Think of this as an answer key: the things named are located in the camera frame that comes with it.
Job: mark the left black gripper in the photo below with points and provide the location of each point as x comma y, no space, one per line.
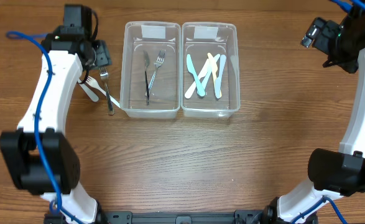
102,55

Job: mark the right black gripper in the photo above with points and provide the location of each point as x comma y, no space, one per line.
322,35

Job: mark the white plastic fork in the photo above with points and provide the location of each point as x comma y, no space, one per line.
93,96

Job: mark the teal plastic knife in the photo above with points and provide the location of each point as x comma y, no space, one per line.
191,69

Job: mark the white plastic knife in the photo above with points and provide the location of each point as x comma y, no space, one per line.
189,92

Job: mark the pale blue plastic knife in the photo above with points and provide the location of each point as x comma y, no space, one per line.
205,74

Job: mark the yellow plastic knife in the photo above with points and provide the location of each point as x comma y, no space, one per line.
214,68

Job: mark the metal fork tall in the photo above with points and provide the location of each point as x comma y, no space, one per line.
146,64

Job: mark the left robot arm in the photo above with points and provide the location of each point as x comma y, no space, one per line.
38,156

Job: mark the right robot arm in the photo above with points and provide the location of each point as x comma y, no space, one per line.
332,175

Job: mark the left clear plastic container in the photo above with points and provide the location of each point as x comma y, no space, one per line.
165,95

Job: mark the clear plastic container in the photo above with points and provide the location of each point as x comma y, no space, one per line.
198,39
165,95

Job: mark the right clear plastic container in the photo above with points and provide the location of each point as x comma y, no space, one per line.
198,39

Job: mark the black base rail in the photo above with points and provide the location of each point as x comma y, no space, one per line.
237,217

